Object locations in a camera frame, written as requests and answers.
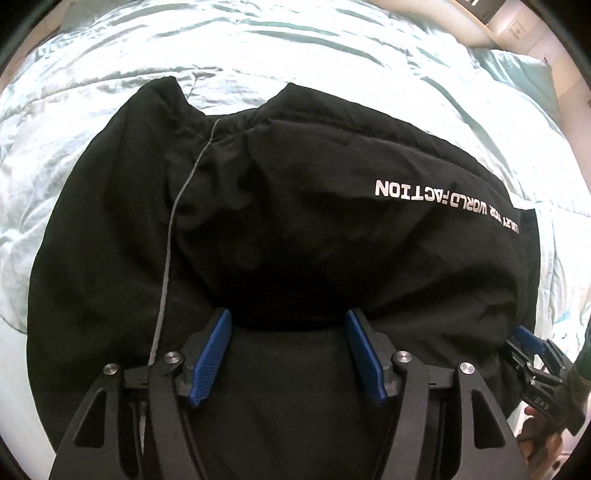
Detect person's right hand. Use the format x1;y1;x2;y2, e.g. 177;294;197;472
521;402;565;469

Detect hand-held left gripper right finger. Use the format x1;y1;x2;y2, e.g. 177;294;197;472
345;309;530;480

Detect light blue comforter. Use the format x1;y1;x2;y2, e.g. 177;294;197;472
0;0;591;462

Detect teal pillow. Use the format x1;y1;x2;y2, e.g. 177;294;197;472
475;46;557;100

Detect black box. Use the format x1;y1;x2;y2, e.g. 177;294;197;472
455;0;511;25

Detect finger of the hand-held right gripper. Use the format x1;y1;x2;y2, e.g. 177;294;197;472
514;325;565;365
505;339;539;386

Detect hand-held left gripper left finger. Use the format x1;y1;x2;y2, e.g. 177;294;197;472
48;308;233;480

